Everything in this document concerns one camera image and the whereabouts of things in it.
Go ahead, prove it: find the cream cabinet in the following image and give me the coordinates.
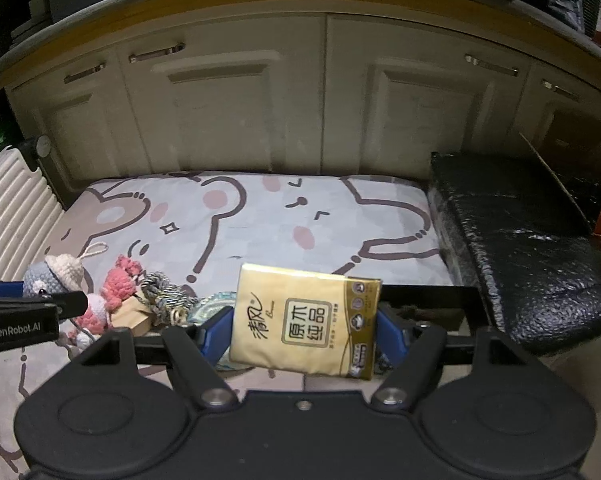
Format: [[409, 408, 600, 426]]
[[3, 10, 601, 211]]

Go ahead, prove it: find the black box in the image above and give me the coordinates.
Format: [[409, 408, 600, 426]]
[[375, 284, 494, 376]]

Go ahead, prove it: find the grey crochet doll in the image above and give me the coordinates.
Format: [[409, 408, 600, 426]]
[[23, 242, 106, 297]]

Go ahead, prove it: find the blue white cellophane bag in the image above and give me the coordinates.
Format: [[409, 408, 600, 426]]
[[186, 291, 251, 371]]

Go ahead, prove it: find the yellow tissue packet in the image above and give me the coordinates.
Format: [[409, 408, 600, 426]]
[[229, 262, 384, 380]]

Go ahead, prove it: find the white ribbed suitcase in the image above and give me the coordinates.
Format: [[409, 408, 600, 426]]
[[0, 135, 64, 281]]

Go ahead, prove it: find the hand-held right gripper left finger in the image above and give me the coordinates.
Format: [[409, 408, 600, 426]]
[[33, 305, 237, 408]]

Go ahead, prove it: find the cartoon bear printed blanket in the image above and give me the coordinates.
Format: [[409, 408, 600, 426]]
[[0, 170, 454, 480]]

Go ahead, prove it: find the black cushioned bench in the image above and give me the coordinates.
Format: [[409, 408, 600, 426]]
[[427, 151, 601, 358]]

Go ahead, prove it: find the wood-edged countertop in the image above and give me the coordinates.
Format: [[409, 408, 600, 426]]
[[0, 0, 601, 93]]

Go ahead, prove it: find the wooden block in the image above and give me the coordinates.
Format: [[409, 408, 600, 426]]
[[111, 296, 154, 335]]

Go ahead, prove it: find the pink crochet doll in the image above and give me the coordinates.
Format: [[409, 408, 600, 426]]
[[55, 255, 144, 356]]

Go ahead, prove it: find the braided rope knot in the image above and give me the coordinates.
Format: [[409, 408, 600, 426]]
[[139, 271, 201, 328]]

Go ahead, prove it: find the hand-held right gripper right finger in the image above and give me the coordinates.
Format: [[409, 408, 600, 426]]
[[371, 302, 581, 408]]

